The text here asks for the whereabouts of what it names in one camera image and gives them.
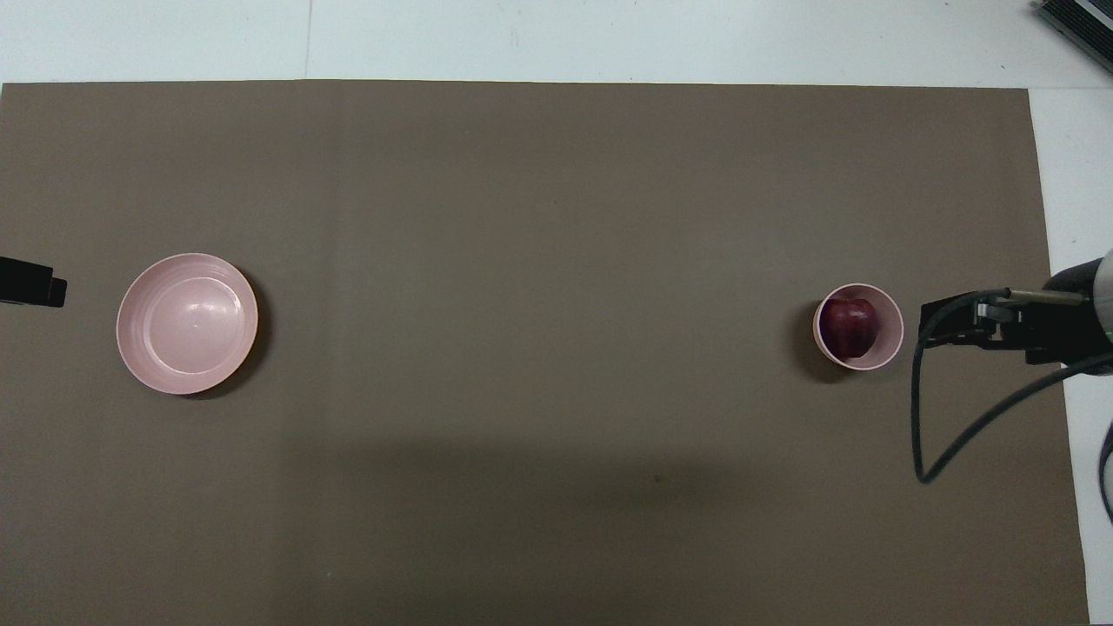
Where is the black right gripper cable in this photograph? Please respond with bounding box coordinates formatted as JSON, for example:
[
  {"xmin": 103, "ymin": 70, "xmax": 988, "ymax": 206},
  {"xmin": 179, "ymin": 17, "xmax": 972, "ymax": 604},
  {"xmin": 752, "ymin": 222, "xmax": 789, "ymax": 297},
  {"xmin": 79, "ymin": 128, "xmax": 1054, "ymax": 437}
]
[{"xmin": 910, "ymin": 287, "xmax": 1113, "ymax": 527}]

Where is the dark red apple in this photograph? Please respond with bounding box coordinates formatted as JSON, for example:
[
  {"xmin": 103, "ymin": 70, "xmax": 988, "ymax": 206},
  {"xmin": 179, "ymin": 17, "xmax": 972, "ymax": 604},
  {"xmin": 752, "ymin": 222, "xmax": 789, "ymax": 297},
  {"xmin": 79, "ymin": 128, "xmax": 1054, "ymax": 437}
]
[{"xmin": 822, "ymin": 297, "xmax": 877, "ymax": 360}]

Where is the pink bowl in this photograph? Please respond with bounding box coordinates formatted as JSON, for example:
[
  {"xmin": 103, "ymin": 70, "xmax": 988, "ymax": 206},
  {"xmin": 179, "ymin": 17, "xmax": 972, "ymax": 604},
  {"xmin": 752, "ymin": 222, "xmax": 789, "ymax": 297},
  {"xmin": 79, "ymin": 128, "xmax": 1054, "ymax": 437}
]
[{"xmin": 813, "ymin": 283, "xmax": 905, "ymax": 372}]

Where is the brown table mat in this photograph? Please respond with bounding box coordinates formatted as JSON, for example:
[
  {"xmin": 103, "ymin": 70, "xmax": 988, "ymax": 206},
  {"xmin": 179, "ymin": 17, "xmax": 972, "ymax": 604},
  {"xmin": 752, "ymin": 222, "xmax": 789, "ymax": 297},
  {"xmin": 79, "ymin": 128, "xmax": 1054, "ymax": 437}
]
[{"xmin": 0, "ymin": 80, "xmax": 1090, "ymax": 626}]

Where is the black ridged device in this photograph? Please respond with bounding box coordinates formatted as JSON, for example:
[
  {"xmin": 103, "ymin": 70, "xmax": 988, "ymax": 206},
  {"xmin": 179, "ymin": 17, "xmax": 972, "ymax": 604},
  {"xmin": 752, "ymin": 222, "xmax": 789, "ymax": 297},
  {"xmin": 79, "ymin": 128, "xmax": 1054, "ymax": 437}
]
[{"xmin": 1033, "ymin": 0, "xmax": 1113, "ymax": 75}]

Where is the pink plate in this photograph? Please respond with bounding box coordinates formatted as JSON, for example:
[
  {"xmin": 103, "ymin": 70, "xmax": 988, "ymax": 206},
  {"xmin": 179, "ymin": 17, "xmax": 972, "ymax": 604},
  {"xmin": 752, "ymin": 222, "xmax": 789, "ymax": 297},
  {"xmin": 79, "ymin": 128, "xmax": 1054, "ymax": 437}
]
[{"xmin": 117, "ymin": 253, "xmax": 259, "ymax": 396}]

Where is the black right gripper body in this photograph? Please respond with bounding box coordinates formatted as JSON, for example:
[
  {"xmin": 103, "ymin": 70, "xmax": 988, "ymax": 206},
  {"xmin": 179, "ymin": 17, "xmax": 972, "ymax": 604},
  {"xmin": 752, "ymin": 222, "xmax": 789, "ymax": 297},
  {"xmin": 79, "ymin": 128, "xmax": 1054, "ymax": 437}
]
[{"xmin": 1000, "ymin": 256, "xmax": 1113, "ymax": 375}]

